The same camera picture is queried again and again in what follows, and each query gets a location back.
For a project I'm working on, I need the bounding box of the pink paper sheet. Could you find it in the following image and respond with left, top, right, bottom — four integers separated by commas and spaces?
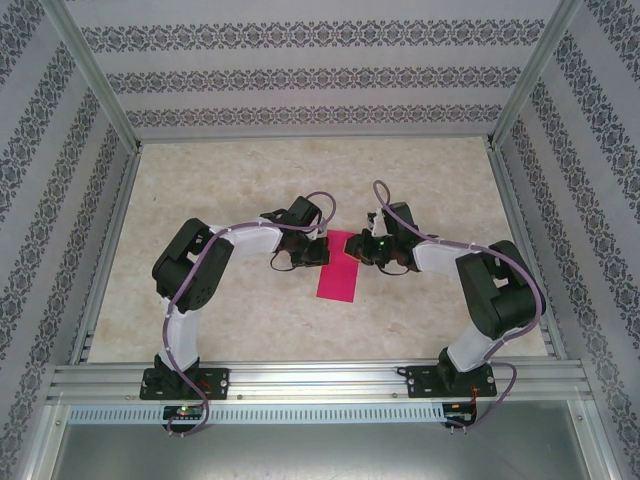
315, 230, 361, 304

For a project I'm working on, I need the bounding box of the grey metal sheet panel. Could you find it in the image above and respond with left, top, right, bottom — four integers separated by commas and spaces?
42, 399, 609, 480

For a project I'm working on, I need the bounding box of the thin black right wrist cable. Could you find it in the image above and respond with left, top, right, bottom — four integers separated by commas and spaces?
377, 262, 419, 278

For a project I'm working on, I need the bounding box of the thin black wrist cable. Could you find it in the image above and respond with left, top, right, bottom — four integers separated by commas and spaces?
269, 249, 304, 275
377, 262, 419, 278

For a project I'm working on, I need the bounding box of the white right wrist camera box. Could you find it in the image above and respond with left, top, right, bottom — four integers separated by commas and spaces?
366, 209, 390, 236

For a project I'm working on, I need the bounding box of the thin black left wrist cable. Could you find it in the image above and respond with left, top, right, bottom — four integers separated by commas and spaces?
269, 249, 304, 275

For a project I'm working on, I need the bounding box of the thin aluminium back rail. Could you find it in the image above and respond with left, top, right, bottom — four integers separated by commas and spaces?
135, 132, 496, 143

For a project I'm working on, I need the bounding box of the aluminium mounting rail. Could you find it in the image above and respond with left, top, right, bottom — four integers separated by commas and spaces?
47, 360, 595, 403

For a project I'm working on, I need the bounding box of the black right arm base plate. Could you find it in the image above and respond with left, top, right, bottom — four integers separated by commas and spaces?
406, 364, 499, 400

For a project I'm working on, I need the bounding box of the aluminium side rail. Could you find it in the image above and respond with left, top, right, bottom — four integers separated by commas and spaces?
68, 144, 145, 365
486, 144, 570, 360

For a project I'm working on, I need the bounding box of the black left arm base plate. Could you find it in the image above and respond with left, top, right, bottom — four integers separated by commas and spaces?
138, 367, 232, 402

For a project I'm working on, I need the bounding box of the grey slotted cable duct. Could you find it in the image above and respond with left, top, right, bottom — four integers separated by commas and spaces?
66, 403, 447, 425

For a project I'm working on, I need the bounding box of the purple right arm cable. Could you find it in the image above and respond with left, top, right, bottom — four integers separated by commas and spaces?
372, 180, 548, 437

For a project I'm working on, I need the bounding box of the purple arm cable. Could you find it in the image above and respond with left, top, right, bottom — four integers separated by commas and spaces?
372, 180, 548, 437
160, 190, 338, 440

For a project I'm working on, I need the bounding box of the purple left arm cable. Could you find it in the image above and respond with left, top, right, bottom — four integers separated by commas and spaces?
160, 190, 338, 440

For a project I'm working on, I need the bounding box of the aluminium frame post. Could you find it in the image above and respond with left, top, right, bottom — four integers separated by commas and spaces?
41, 0, 145, 152
486, 0, 585, 152

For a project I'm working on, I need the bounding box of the short aluminium frame strut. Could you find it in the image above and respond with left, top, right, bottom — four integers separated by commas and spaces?
16, 401, 72, 480
569, 399, 627, 480

